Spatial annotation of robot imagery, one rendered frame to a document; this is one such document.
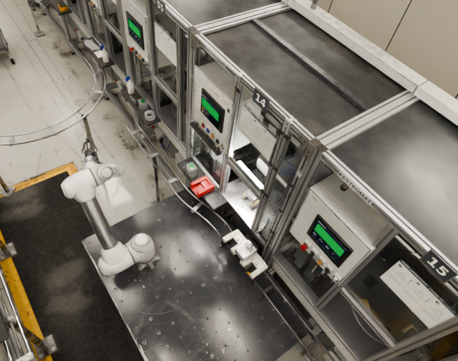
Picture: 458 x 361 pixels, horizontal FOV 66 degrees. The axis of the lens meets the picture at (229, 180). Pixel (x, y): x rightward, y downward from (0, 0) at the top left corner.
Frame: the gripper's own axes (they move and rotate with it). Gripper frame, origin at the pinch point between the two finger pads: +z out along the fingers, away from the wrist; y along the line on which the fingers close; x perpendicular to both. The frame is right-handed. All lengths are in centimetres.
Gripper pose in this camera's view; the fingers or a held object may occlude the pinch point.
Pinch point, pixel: (88, 138)
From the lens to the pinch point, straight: 316.5
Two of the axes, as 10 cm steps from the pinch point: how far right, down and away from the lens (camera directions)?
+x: 1.7, -5.2, -8.4
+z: -2.7, -8.4, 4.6
